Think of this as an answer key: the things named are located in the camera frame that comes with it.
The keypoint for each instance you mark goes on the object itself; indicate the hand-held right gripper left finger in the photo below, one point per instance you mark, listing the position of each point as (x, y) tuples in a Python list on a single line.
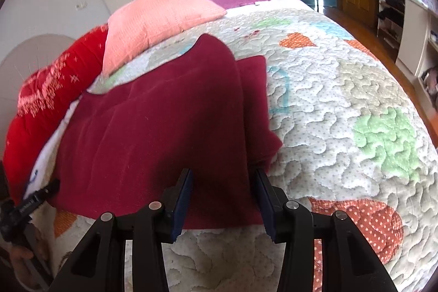
[(183, 199)]

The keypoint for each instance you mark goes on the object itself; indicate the quilted patchwork bedspread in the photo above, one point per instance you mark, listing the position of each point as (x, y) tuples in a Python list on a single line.
[(342, 90)]

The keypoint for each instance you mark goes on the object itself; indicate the red embroidered quilt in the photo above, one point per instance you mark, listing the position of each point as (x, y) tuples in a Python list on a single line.
[(34, 121)]

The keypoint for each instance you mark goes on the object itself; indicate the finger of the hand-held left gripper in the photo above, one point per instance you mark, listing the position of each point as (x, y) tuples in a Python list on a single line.
[(37, 198)]

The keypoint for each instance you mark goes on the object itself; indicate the maroon fleece garment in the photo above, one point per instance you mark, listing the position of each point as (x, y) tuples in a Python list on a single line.
[(154, 127)]

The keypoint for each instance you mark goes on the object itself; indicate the white wall socket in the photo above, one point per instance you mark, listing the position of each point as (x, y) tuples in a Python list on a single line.
[(80, 5)]

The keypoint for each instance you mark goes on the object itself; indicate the person's left hand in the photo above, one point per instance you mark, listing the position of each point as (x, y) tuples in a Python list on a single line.
[(22, 254)]

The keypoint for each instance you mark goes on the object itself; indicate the grey arched headboard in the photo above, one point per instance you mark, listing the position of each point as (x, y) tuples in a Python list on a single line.
[(27, 56)]

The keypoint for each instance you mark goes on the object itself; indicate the pink waffle pillow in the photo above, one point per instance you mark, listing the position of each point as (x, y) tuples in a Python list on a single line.
[(154, 18)]

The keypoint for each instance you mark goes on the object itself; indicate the white shelving unit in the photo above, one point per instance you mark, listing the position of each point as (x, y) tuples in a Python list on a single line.
[(417, 39)]

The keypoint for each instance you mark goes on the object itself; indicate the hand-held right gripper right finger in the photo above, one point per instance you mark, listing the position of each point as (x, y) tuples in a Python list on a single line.
[(265, 203)]

